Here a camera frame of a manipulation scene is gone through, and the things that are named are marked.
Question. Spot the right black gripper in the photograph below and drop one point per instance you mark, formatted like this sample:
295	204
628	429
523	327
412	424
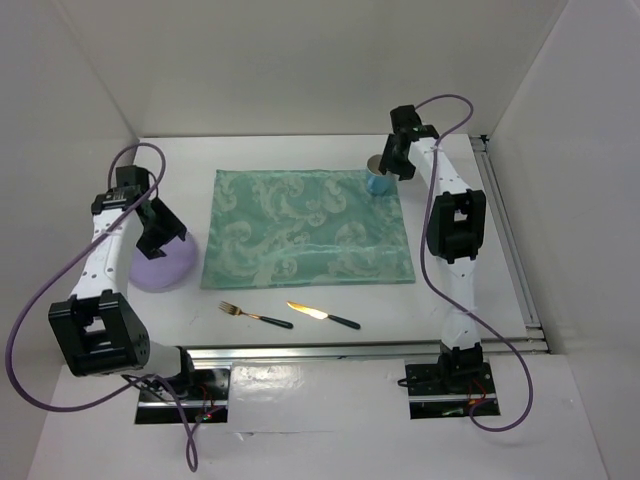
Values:
405	171

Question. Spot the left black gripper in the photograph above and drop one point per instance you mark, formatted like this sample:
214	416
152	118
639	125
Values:
170	228

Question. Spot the lilac plastic plate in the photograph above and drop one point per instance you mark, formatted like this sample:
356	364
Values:
162	274

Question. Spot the light blue mug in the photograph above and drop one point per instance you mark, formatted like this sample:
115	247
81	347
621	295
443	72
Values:
377	183

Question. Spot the teal patterned cloth napkin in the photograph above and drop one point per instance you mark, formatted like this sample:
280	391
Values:
298	228

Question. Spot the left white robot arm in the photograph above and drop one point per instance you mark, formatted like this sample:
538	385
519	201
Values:
97	329

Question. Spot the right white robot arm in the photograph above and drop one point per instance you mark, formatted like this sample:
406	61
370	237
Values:
453	234

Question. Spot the gold fork green handle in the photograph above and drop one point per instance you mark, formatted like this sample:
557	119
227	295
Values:
234	310

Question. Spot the gold knife green handle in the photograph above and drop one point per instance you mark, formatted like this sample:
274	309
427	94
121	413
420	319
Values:
321	315

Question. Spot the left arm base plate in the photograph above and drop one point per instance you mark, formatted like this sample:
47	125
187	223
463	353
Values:
204	399

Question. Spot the front aluminium rail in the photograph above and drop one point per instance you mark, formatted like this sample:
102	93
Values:
207	357

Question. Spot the aluminium rail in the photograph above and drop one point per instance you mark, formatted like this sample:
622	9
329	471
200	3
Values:
207	357
479	146

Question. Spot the right side aluminium rail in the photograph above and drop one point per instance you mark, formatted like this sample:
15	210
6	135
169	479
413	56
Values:
479	146

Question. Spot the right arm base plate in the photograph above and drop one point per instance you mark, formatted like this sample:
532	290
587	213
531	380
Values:
430	397

